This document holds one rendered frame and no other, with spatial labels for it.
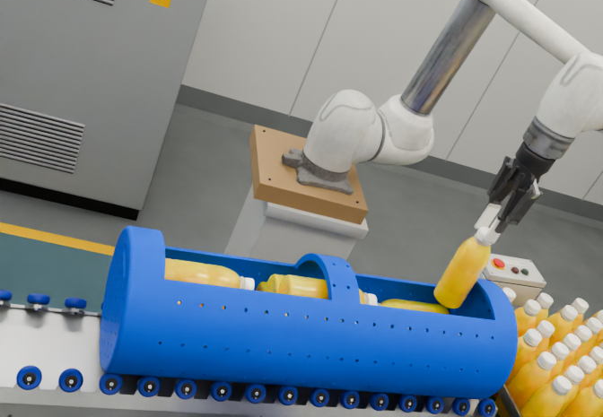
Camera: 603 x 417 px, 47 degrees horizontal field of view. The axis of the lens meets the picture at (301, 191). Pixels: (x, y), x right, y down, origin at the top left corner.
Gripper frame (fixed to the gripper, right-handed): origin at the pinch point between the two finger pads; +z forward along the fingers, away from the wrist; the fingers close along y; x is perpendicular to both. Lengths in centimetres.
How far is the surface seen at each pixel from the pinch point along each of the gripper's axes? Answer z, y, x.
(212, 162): 140, -220, 1
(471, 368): 25.4, 19.0, 0.6
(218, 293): 18, 14, -59
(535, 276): 29, -21, 44
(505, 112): 79, -255, 189
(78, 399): 46, 17, -79
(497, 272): 28.9, -20.4, 30.1
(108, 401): 46, 17, -73
